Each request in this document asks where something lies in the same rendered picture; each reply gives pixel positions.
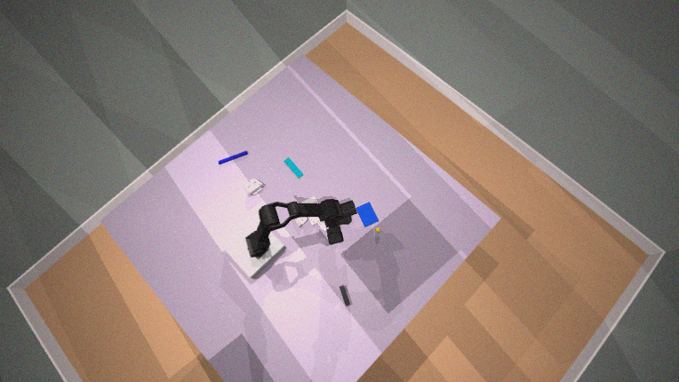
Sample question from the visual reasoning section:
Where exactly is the cyan flat bar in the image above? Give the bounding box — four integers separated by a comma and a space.
284, 157, 304, 178

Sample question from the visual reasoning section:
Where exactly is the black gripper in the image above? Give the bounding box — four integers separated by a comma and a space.
324, 220, 344, 244

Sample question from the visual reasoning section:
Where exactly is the dark grey flat bar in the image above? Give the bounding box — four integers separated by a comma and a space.
339, 285, 350, 306

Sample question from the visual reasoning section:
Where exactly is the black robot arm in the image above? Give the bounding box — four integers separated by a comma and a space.
245, 199, 357, 259

